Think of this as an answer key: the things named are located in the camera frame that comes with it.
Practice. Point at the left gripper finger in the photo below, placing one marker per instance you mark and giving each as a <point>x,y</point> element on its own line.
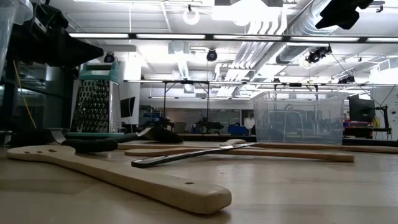
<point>82,51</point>

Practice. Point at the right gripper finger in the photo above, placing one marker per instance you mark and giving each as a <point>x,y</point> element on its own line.
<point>349,21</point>
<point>342,9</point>

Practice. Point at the angled wooden spatula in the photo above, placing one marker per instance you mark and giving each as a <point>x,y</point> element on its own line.
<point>367,148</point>

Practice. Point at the wooden spoon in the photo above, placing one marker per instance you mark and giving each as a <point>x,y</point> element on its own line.
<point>295,155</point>

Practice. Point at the wooden spork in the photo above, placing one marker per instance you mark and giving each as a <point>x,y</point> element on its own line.
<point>233,142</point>

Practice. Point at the background black robot arm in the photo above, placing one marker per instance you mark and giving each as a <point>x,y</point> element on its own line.
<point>158,121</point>
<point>208,126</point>

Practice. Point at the clear plastic storage bin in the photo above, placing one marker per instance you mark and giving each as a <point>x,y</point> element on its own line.
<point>12,9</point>
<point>339,124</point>

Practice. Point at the teal metal box grater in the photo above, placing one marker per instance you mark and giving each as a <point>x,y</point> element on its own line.
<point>96,105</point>

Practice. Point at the black computer monitor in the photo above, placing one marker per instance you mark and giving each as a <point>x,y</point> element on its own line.
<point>360,109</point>
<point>127,107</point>

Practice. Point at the overhead LED light bar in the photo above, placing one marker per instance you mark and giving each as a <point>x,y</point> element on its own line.
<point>171,36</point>

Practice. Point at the slotted wooden spatula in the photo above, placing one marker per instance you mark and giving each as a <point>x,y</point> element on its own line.
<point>124,177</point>

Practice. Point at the blue plastic crate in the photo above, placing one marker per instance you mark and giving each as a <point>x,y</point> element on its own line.
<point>237,130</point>

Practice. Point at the black round ceiling camera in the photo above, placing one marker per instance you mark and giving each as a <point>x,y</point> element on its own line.
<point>109,58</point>
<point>212,55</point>

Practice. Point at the black ceiling camera rig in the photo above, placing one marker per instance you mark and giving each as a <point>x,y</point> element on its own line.
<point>317,55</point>

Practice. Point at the background black table frame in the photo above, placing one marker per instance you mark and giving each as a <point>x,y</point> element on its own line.
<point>186,81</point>

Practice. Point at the black metal table frame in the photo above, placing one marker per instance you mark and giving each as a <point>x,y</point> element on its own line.
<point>217,137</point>

